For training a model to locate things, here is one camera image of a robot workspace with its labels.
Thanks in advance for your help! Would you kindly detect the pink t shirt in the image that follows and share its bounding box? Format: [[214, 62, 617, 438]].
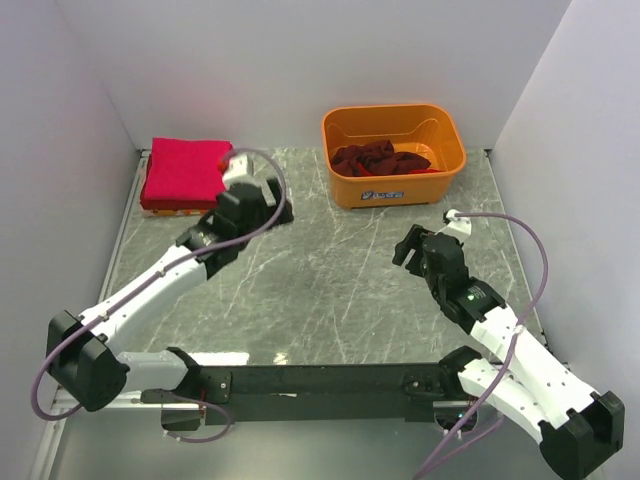
[[141, 137, 233, 200]]

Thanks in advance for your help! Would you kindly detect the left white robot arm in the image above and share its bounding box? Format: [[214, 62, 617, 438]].
[[46, 177, 293, 412]]

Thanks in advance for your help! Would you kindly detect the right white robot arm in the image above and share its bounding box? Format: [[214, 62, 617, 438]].
[[393, 219, 625, 479]]

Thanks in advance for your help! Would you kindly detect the orange plastic tub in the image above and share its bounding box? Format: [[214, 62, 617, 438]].
[[322, 104, 466, 209]]

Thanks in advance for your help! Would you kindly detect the dark maroon t shirt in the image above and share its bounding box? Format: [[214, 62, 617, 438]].
[[330, 140, 433, 177]]

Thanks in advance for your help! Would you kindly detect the folded red t shirt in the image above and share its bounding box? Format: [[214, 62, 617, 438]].
[[140, 197, 217, 211]]

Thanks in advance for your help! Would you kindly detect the black base beam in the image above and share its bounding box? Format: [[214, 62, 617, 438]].
[[139, 362, 481, 426]]

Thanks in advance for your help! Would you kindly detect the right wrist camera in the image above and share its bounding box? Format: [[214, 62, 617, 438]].
[[439, 209, 472, 244]]

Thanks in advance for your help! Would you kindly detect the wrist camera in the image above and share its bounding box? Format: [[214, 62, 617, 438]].
[[439, 209, 472, 244], [218, 153, 256, 189]]

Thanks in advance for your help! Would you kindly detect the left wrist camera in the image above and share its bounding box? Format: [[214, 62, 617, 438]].
[[218, 153, 256, 189]]

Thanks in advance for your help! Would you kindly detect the aluminium frame rail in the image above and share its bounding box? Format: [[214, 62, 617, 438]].
[[28, 149, 150, 479]]

